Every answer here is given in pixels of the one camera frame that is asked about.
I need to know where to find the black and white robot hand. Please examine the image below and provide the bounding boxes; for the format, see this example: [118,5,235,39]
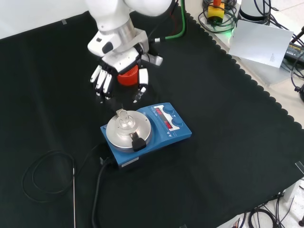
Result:
[90,47,150,104]

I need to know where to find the heater with blue base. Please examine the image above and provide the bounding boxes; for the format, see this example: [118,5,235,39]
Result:
[99,102,192,171]

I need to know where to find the red ribbed plastic cup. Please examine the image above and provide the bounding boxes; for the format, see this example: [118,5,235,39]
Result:
[116,65,140,86]

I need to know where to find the round-bottom glass flask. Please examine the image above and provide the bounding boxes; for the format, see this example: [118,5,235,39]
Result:
[115,108,135,133]

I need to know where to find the yellow stop button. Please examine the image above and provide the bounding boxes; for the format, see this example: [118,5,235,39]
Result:
[207,0,225,24]

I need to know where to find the black cloth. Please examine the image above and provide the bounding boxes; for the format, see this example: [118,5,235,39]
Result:
[0,6,304,228]

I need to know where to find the pale board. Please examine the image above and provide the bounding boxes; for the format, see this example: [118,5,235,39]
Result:
[228,19,295,69]

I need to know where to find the pale robot mounting plate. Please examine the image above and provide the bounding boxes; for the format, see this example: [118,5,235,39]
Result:
[199,9,296,86]

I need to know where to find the steel temperature probe rod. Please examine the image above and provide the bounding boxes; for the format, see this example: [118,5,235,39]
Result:
[72,167,77,228]

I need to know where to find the black power adapter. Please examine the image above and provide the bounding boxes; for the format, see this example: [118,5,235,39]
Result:
[284,41,304,63]

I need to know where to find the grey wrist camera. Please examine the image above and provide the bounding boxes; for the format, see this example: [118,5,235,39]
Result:
[143,54,164,67]

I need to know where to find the silver heating bowl black handles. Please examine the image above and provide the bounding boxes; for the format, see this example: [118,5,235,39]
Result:
[105,109,152,152]

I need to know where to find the green cable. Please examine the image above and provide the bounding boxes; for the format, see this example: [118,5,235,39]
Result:
[165,0,187,41]

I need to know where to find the thick black power cable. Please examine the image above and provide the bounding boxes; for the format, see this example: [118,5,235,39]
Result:
[91,156,117,228]

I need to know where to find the thin black probe cable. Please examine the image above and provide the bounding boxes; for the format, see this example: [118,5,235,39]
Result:
[21,142,103,204]

